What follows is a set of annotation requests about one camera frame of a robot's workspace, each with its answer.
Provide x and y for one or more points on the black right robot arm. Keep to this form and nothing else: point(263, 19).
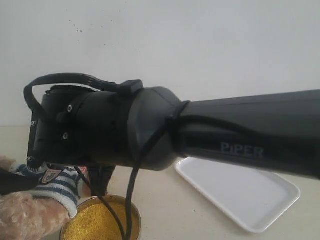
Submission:
point(130, 125)

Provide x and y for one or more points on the metal bowl of yellow millet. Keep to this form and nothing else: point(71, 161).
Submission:
point(95, 222)

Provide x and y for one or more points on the white rectangular plastic tray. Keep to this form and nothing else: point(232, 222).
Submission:
point(253, 199)

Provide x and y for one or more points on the plush teddy bear striped sweater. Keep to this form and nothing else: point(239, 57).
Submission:
point(42, 211)

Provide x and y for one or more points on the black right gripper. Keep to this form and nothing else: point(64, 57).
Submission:
point(52, 139)

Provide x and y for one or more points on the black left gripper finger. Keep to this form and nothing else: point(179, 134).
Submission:
point(11, 183)

